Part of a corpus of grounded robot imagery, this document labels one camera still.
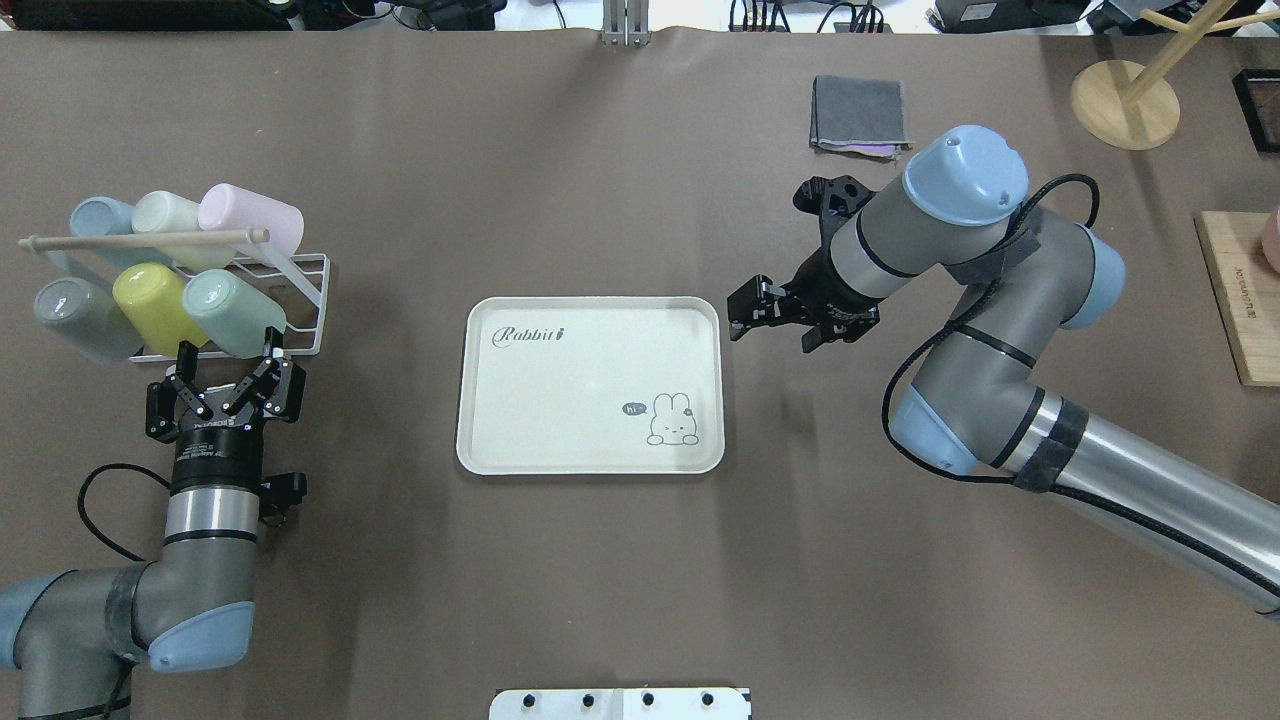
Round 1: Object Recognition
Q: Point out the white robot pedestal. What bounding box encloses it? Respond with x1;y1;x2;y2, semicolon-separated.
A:
488;685;754;719

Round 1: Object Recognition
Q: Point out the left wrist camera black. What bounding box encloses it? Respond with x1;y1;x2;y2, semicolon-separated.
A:
259;471;308;528

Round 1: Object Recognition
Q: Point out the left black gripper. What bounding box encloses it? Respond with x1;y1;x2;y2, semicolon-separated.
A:
145;328;306;491

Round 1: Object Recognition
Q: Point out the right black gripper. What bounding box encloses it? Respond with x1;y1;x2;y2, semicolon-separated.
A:
727;249;881;354

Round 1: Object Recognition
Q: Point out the cream rabbit tray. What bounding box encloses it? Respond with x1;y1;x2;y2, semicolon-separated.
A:
456;296;726;477

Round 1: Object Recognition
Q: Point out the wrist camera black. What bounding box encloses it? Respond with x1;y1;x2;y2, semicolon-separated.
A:
792;176;877;247
259;471;308;528

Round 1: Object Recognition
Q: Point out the wooden mug tree stand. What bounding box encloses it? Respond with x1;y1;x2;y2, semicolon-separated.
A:
1070;1;1279;151

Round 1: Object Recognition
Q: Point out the wooden cutting board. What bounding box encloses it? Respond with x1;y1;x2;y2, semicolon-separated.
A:
1194;211;1279;388

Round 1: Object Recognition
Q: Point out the pink cup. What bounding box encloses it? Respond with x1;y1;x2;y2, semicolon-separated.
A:
197;183;305;256

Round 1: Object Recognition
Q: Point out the yellow cup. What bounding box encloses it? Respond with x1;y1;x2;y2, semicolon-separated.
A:
111;263;210;356

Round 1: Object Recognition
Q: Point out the aluminium frame post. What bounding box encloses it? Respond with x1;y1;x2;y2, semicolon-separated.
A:
600;0;652;47

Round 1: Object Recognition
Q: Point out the grey folded cloth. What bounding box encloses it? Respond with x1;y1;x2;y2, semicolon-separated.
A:
809;76;911;160

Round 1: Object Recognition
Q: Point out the pink bowl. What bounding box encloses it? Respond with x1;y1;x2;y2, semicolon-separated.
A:
1260;208;1280;273

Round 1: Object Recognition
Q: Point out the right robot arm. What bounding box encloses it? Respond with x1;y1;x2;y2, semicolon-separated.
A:
727;126;1279;620

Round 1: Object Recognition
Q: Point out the white wire cup rack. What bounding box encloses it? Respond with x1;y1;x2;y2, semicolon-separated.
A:
17;228;333;357

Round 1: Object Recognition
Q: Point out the cream white cup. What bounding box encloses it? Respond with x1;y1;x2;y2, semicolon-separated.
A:
131;190;236;273

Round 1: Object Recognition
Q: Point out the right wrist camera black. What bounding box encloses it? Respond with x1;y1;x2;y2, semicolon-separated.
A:
792;176;877;247

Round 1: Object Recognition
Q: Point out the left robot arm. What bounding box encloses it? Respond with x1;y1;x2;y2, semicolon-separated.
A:
3;327;307;719

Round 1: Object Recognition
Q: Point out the grey cup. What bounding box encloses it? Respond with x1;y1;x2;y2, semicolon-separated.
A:
33;277;145;364

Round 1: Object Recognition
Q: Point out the green cup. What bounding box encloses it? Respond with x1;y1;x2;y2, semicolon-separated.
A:
180;269;285;359

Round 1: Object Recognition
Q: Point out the dark square tray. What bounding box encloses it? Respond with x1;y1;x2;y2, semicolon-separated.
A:
1233;69;1279;152

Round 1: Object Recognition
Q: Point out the light blue cup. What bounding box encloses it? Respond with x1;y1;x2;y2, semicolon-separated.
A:
68;196;170;270

